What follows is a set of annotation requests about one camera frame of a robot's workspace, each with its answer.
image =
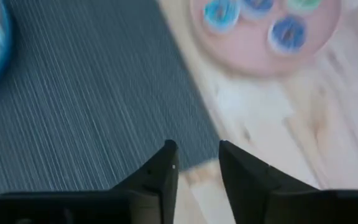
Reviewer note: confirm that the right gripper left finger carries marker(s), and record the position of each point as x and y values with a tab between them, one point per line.
154	193

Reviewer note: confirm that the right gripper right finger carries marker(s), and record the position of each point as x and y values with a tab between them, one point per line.
259	193

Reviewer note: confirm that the small purple donut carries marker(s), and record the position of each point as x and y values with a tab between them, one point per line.
287	35
256	6

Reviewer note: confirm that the small teal donut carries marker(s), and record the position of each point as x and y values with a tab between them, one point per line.
221	15

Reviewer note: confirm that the small green donut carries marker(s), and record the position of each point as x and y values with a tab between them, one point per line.
303	3

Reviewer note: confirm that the grey woven placemat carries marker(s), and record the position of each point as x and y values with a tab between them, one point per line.
89	93

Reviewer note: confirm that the pink plate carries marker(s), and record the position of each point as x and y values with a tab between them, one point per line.
247	53

